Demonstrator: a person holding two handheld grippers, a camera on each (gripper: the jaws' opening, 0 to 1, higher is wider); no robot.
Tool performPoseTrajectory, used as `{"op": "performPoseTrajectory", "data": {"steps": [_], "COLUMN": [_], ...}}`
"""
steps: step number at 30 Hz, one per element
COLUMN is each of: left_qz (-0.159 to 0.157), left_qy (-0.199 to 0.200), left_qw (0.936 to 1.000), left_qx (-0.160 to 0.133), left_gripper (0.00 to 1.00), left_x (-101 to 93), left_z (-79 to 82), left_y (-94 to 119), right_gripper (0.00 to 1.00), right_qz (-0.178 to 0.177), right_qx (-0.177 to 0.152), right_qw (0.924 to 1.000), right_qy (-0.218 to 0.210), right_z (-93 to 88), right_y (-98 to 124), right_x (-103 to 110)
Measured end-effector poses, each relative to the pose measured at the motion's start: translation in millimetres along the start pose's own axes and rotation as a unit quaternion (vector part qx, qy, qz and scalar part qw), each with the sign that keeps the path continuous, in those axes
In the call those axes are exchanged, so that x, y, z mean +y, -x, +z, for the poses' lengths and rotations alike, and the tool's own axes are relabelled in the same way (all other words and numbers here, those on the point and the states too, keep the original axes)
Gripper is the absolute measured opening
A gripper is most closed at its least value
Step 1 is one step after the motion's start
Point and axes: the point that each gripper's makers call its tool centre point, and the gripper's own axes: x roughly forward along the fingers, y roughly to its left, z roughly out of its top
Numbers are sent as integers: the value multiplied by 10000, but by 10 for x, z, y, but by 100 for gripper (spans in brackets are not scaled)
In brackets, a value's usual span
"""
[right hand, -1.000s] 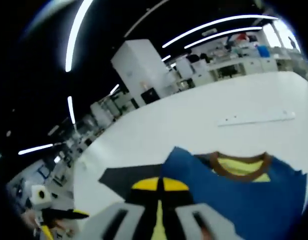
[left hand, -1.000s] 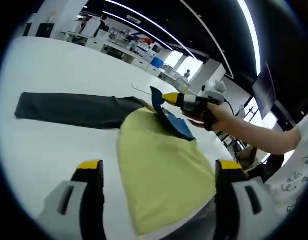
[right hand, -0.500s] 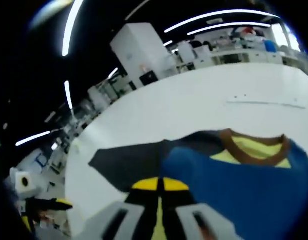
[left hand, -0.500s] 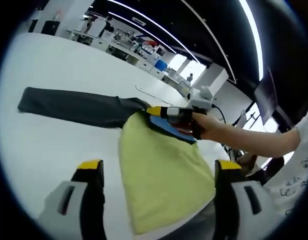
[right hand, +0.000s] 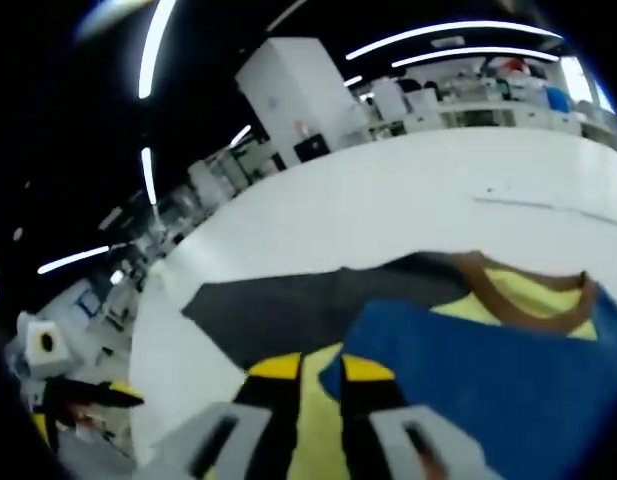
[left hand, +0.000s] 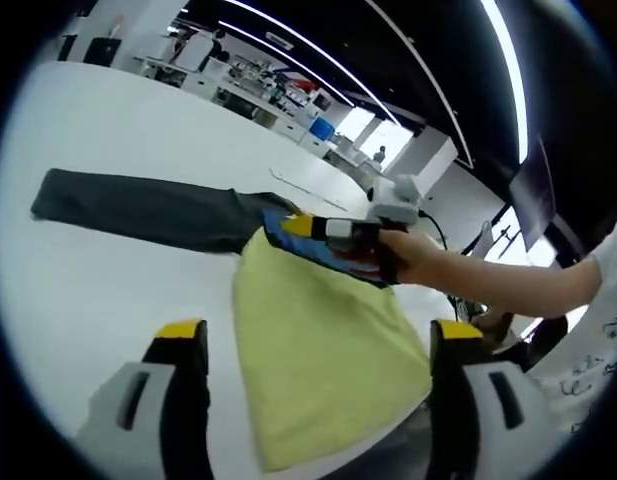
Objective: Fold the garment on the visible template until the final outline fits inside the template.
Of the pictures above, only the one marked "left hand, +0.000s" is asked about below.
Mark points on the white upright board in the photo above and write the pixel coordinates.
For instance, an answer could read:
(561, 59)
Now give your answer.
(193, 54)

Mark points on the white cabinet row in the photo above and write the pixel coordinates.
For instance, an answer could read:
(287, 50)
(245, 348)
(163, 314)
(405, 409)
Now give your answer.
(275, 120)

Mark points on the black box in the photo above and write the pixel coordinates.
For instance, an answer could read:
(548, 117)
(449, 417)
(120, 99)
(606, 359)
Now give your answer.
(102, 52)

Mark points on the white template outline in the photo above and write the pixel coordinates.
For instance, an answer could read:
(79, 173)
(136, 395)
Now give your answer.
(313, 194)

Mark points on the yellow and black garment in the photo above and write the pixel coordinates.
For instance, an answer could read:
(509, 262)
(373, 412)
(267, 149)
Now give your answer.
(318, 350)

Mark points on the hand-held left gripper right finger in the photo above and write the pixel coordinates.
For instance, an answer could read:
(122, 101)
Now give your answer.
(493, 435)

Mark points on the blue storage bin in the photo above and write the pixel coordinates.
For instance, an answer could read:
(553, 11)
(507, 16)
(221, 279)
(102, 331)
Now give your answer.
(322, 129)

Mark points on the person's right hand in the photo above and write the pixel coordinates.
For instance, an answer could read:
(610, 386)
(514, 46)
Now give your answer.
(413, 257)

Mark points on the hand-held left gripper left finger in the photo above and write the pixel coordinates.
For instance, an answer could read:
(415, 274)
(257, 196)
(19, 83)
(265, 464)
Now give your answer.
(128, 410)

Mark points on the hanging dark screen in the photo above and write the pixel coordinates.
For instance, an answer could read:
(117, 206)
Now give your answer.
(535, 200)

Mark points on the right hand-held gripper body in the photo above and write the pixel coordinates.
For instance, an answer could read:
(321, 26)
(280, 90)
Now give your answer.
(395, 200)

